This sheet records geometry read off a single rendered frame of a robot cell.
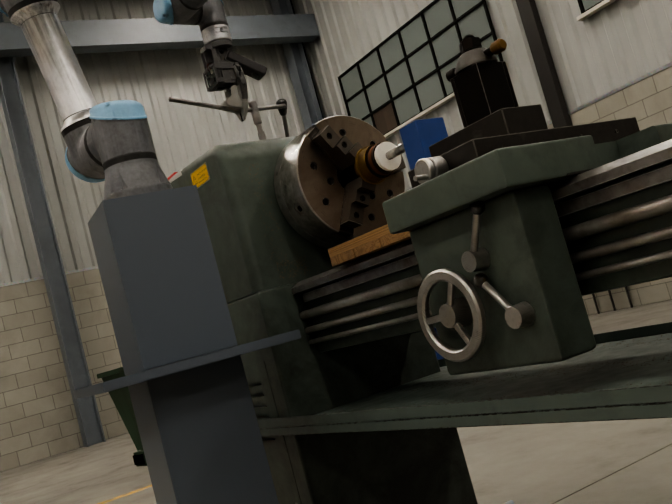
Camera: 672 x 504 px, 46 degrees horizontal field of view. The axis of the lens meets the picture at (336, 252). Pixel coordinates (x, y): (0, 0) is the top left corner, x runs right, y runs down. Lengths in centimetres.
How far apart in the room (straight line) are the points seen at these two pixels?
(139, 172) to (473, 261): 78
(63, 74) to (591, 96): 845
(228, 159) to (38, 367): 991
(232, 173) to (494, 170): 95
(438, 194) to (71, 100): 96
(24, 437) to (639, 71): 893
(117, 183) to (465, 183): 80
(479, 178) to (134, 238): 75
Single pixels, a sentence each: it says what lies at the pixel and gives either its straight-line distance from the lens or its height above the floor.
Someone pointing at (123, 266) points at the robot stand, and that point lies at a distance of 164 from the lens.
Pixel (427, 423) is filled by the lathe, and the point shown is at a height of 53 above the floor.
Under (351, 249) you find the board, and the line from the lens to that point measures 172.
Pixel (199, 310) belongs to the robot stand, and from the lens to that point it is 166.
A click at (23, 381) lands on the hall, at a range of 1175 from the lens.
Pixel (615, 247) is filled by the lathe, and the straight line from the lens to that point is 125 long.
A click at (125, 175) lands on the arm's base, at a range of 173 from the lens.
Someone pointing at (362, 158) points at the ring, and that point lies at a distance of 187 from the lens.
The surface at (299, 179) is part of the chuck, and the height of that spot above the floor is 109.
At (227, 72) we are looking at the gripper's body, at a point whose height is 145.
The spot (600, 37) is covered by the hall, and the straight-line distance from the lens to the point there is 990.
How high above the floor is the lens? 74
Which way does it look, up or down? 5 degrees up
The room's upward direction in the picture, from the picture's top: 15 degrees counter-clockwise
